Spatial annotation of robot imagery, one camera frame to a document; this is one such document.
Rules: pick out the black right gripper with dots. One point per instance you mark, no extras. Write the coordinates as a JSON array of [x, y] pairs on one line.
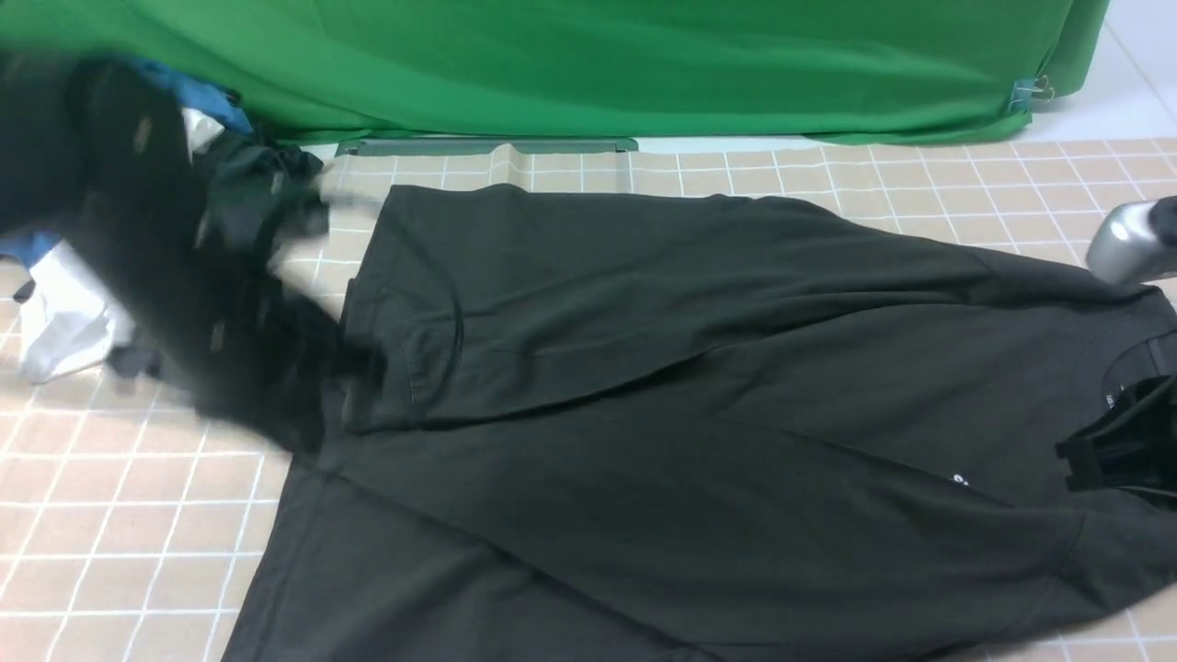
[[1131, 447]]

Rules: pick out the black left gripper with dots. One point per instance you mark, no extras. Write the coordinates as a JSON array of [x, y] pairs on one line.
[[245, 345]]

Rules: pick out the dark gray long-sleeved shirt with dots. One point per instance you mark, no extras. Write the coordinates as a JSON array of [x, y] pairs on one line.
[[614, 427]]

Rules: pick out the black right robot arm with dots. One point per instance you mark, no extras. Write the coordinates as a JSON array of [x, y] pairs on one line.
[[1136, 243]]

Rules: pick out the white crumpled shirt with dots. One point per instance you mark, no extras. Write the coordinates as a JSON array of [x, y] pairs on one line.
[[69, 320]]

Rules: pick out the dark teal crumpled garment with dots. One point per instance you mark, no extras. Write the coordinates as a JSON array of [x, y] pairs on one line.
[[276, 170]]

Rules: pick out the blue crumpled garment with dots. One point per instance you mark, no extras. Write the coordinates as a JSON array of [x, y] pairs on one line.
[[188, 92]]

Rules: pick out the beige checked tablecloth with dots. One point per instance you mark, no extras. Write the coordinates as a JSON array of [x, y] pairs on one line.
[[131, 532]]

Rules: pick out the green metal base bar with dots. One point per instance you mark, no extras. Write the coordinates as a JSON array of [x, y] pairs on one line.
[[454, 146]]

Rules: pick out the metal binder clip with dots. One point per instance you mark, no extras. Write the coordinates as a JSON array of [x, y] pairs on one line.
[[1028, 92]]

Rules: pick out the green backdrop cloth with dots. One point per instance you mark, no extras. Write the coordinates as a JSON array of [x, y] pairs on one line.
[[850, 72]]

